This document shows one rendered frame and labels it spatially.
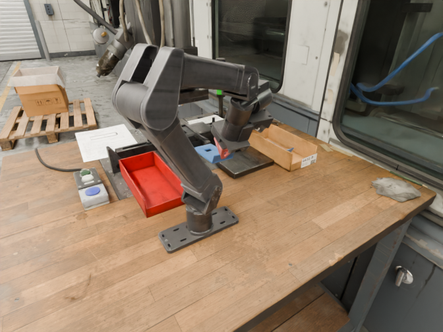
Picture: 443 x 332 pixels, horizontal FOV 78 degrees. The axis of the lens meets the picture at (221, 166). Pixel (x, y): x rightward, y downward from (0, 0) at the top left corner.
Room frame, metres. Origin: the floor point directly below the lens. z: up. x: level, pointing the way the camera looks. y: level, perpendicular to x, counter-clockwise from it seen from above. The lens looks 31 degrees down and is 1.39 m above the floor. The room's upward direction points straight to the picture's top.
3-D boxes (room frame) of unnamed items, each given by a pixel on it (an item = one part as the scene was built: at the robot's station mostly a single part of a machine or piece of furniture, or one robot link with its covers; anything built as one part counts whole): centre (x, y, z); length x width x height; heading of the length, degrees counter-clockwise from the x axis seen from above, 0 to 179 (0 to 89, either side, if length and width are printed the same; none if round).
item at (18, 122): (3.41, 2.22, 0.07); 1.20 x 1.00 x 0.14; 26
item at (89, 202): (0.63, 0.37, 0.90); 0.07 x 0.07 x 0.06; 32
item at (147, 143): (0.84, 0.29, 0.95); 0.15 x 0.03 x 0.10; 122
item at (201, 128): (0.93, 0.13, 0.98); 0.20 x 0.10 x 0.01; 122
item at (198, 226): (0.51, 0.05, 0.94); 0.20 x 0.07 x 0.08; 122
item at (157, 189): (0.69, 0.21, 0.93); 0.25 x 0.12 x 0.06; 32
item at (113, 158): (0.80, 0.34, 0.95); 0.06 x 0.03 x 0.09; 122
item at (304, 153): (0.92, -0.22, 0.93); 0.25 x 0.13 x 0.08; 32
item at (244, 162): (0.85, -0.07, 0.91); 0.17 x 0.16 x 0.02; 122
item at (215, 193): (0.52, 0.05, 1.00); 0.09 x 0.06 x 0.06; 49
